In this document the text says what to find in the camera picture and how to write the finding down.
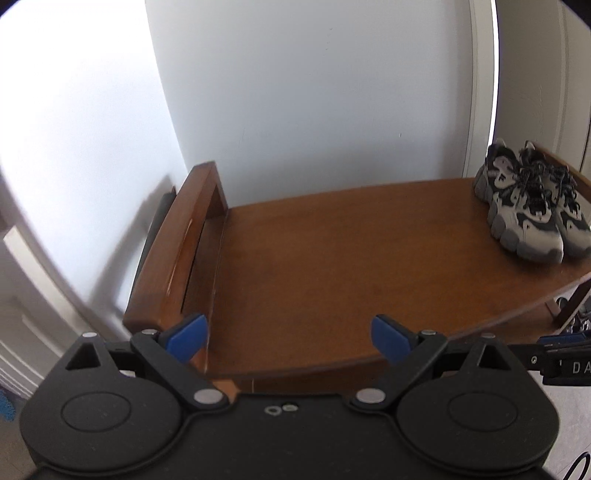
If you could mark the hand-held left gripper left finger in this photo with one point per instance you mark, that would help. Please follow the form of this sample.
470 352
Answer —
187 339

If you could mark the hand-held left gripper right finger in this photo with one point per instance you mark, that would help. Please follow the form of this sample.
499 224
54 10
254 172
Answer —
390 339

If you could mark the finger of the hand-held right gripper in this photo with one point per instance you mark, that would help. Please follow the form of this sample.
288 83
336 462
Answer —
565 339

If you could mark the wooden shoe rack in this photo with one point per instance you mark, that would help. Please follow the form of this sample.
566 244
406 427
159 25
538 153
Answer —
323 258

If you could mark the grey chunky sneaker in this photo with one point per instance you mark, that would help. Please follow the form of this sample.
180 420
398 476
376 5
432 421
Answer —
572 221
517 212

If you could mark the white panelled door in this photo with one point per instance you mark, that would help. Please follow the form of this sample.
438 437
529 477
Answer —
18 300

